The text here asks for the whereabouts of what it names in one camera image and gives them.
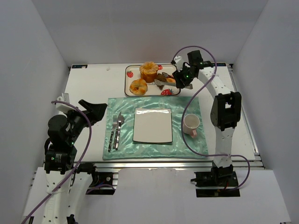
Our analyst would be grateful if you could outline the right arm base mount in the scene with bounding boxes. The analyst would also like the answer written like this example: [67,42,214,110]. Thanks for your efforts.
[191,165,241,198]

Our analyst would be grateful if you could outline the small round bread roll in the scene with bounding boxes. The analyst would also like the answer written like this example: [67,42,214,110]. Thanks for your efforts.
[166,77,176,83]

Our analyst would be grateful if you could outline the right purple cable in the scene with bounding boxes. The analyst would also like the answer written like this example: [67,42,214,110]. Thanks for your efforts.
[172,45,250,189]

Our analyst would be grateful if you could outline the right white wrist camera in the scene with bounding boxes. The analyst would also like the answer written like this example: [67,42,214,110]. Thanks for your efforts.
[171,56,184,71]

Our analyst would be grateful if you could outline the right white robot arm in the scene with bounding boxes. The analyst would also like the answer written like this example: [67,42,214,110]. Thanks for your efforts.
[171,50,242,172]

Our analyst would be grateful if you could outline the brown chocolate croissant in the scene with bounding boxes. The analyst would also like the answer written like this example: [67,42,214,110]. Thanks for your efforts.
[156,73,167,90]

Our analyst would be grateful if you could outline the round glazed bun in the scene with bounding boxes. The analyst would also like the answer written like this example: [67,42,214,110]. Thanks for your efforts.
[129,78,148,95]

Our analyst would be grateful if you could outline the metal serving tongs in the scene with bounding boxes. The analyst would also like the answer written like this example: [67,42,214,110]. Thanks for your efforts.
[154,72,193,90]

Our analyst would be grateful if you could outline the silver fork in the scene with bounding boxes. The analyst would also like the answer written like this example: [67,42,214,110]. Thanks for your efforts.
[108,115,117,152]

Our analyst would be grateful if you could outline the silver table knife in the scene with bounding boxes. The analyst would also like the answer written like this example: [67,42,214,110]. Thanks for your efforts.
[113,112,125,150]

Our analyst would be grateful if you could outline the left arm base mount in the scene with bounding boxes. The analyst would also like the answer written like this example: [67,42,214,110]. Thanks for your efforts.
[76,163,116,195]

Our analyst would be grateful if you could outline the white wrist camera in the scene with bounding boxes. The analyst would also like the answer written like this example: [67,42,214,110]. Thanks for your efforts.
[171,56,184,71]
[55,92,71,113]

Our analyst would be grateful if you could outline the white square plate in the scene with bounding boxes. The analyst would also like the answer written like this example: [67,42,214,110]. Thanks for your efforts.
[133,108,173,144]

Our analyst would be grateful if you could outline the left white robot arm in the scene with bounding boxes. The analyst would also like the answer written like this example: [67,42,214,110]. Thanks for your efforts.
[42,100,107,224]

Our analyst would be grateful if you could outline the pink ceramic mug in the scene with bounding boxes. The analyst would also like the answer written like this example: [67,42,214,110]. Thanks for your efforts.
[183,114,200,138]

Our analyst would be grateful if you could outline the aluminium table frame rail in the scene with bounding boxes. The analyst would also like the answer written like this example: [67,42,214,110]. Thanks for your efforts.
[95,161,212,168]

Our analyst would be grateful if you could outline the strawberry pattern tray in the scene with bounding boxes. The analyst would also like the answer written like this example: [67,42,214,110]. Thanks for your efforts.
[124,64,181,97]

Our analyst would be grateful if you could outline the tall orange muffin bread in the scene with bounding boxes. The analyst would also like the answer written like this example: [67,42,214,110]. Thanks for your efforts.
[139,62,158,83]

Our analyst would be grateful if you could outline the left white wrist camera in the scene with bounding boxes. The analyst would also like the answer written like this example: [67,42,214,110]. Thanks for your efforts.
[55,92,71,113]

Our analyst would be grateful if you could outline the green satin placemat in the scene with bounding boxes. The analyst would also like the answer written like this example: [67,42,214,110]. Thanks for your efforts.
[102,96,208,161]

